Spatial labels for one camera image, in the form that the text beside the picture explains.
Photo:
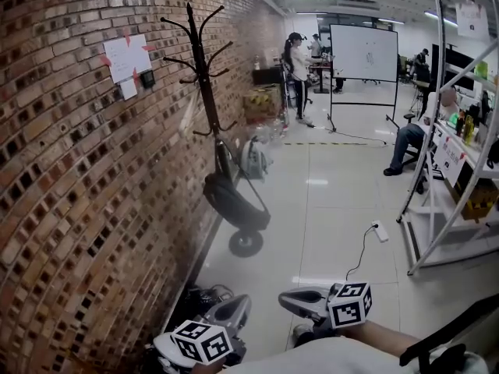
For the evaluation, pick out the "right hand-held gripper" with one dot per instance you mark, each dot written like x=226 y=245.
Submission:
x=349 y=306

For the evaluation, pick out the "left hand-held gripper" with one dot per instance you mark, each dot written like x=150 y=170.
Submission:
x=202 y=343

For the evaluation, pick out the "black bag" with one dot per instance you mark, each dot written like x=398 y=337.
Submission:
x=230 y=201

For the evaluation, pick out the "black coat rack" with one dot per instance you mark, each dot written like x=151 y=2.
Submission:
x=206 y=92

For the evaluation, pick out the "person's right forearm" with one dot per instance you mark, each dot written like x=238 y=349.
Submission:
x=382 y=337

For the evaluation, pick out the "white metal shelf rack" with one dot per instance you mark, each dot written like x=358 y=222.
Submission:
x=432 y=216

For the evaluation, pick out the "person's shoe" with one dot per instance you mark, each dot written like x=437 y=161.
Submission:
x=303 y=333

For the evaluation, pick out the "person's grey shirt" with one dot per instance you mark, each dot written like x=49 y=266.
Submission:
x=331 y=358

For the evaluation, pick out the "white power strip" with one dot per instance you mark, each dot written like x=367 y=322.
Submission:
x=380 y=231

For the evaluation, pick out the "small clear water bottle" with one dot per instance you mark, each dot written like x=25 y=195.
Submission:
x=285 y=125

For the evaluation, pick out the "yellow black box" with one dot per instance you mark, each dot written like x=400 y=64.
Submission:
x=479 y=203

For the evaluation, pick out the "taped cardboard box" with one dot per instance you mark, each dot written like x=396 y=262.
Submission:
x=261 y=105

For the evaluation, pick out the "white sign with red corners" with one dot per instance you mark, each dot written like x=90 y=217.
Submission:
x=450 y=158

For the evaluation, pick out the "white long shoehorn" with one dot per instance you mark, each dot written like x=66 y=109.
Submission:
x=187 y=113

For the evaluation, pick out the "black case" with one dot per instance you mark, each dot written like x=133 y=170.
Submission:
x=267 y=76

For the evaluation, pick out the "black standing desk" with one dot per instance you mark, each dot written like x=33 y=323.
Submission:
x=321 y=72

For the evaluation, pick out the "small white paper sheet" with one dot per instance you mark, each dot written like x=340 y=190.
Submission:
x=128 y=89

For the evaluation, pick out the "white rolling whiteboard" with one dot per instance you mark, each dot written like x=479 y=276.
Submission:
x=364 y=53

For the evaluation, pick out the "large white paper sheet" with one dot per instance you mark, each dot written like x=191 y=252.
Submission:
x=126 y=57

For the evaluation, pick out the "black monitor screen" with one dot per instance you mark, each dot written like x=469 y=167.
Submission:
x=462 y=66

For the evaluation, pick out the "white hanging sign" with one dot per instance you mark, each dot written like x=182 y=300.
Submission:
x=472 y=20

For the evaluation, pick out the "black wall device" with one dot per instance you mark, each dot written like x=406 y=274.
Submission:
x=147 y=79

